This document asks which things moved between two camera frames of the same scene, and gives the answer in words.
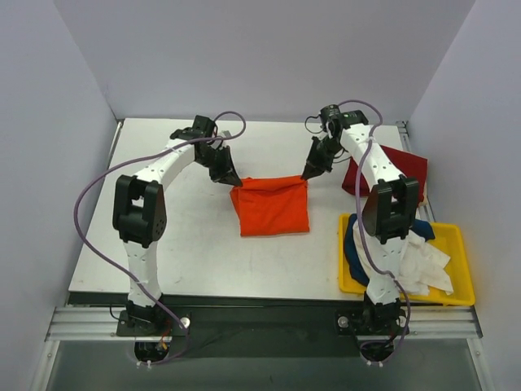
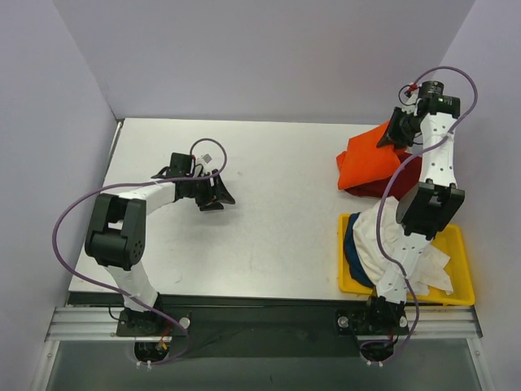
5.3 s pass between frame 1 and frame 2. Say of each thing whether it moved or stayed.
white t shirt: stayed
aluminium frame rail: stayed
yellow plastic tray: stayed
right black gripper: moved
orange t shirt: moved
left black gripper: moved
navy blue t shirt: stayed
